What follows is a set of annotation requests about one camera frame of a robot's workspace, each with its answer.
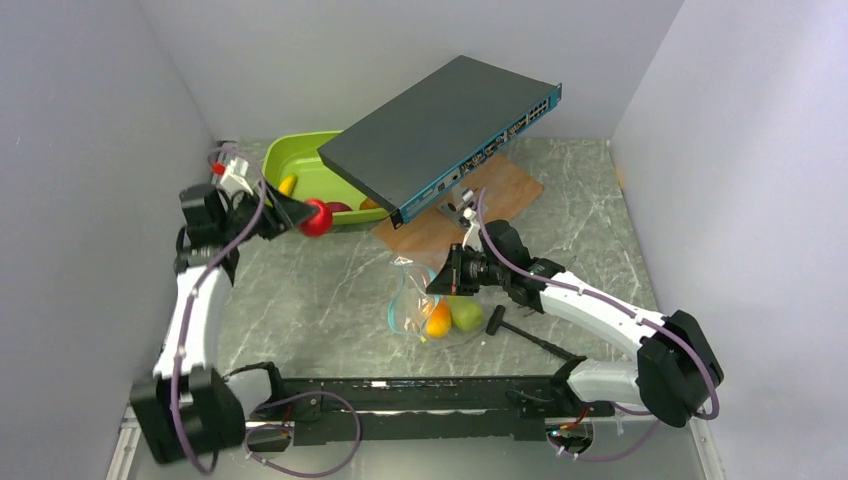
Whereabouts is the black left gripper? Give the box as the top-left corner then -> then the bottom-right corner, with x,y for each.
219,179 -> 318,246

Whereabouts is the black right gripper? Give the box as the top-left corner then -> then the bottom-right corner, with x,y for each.
427,243 -> 508,296

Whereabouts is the yellow toy banana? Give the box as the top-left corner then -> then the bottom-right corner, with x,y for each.
278,173 -> 298,197

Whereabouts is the red toy apple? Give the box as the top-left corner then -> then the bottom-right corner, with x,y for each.
298,199 -> 333,238

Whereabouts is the clear zip top bag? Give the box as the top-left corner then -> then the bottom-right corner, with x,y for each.
387,257 -> 486,348

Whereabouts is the green toy pear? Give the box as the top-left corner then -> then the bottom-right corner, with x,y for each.
446,296 -> 484,332

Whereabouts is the orange toy mango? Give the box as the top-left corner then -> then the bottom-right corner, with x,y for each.
423,300 -> 452,339

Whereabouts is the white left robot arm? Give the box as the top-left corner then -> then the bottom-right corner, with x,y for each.
130,183 -> 320,465

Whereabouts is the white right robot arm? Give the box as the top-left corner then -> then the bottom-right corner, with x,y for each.
427,220 -> 724,427

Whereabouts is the dark red toy fruit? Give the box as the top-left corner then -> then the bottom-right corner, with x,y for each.
326,202 -> 352,214

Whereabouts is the lime green plastic tray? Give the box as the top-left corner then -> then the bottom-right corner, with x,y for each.
263,130 -> 389,226

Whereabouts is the black rubber mallet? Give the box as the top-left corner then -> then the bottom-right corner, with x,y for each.
485,305 -> 577,362

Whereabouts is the wooden board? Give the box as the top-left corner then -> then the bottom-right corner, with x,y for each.
372,154 -> 544,269

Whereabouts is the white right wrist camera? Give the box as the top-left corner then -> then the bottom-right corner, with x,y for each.
462,207 -> 483,252

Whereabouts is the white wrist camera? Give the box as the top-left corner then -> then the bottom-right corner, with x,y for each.
211,157 -> 254,197
462,207 -> 483,252

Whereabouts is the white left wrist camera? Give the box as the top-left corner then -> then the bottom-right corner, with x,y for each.
211,157 -> 254,197

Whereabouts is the metal stand bracket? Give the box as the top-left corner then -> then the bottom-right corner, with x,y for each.
437,184 -> 479,230

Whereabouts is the dark grey network switch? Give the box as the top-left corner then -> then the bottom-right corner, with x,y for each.
317,55 -> 562,228

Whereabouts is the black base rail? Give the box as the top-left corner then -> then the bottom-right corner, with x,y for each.
248,375 -> 612,446

